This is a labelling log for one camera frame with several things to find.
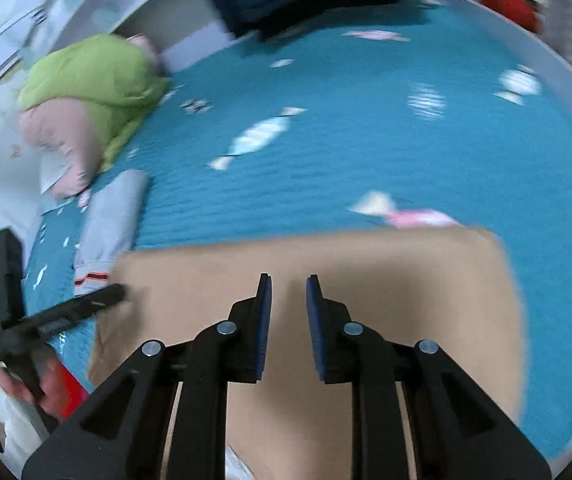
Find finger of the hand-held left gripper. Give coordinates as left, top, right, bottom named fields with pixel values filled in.
left=53, top=284, right=127, bottom=331

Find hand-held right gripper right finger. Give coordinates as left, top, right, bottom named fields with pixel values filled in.
left=306, top=273, right=551, bottom=480

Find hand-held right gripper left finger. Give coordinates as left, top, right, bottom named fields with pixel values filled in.
left=22, top=273, right=273, bottom=480

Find tan button-front jacket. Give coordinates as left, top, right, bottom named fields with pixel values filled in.
left=88, top=227, right=527, bottom=480

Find person's left hand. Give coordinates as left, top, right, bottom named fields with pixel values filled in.
left=0, top=355, right=69, bottom=413

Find grey pants with orange stripes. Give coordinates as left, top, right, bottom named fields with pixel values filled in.
left=73, top=169, right=152, bottom=297

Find teal candy print bed sheet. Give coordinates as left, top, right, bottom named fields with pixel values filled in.
left=21, top=0, right=572, bottom=471

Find green and pink quilt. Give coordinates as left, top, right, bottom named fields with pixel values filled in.
left=16, top=34, right=174, bottom=198

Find white bed shelf unit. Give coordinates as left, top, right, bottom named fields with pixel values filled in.
left=0, top=0, right=237, bottom=76

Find white bed side rail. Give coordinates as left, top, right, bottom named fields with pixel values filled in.
left=436, top=0, right=572, bottom=126

